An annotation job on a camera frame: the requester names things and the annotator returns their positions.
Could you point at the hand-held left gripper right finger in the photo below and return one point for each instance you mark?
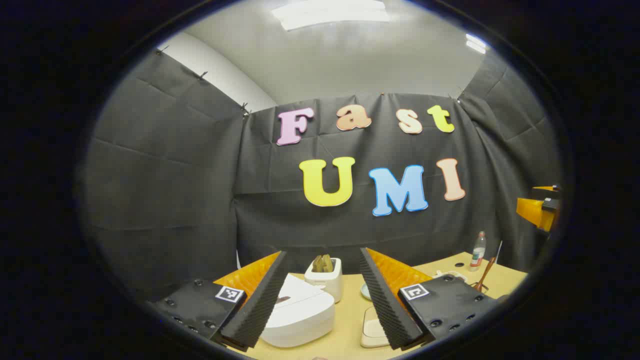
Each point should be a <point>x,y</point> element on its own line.
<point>385,305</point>

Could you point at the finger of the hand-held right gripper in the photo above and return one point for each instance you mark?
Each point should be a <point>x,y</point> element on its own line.
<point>535,211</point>

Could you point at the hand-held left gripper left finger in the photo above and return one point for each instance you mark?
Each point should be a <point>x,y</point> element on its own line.
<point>260,305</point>

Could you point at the white rice cooker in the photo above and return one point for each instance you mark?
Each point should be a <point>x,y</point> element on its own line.
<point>305,315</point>

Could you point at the brown wooden spoon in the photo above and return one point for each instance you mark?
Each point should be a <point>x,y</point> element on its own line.
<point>486,272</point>

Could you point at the pale green plate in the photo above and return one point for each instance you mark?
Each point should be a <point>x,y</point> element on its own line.
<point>365,291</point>

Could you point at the white toaster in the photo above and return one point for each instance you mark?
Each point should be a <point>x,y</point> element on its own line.
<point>331,286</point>

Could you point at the brown toast slice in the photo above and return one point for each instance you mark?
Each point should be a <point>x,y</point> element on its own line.
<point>328,263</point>
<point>317,265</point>

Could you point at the white divided grain dish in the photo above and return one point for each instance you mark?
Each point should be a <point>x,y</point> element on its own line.
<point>450,274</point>

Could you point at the clear plastic water bottle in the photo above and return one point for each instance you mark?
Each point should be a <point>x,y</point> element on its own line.
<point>477,255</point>

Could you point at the black backdrop cloth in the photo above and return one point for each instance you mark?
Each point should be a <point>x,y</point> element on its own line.
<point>175,175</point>

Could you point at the small ceiling light panel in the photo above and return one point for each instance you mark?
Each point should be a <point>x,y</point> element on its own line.
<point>476,43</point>

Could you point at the large ceiling light panel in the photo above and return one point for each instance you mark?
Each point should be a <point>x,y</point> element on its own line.
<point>330,12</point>

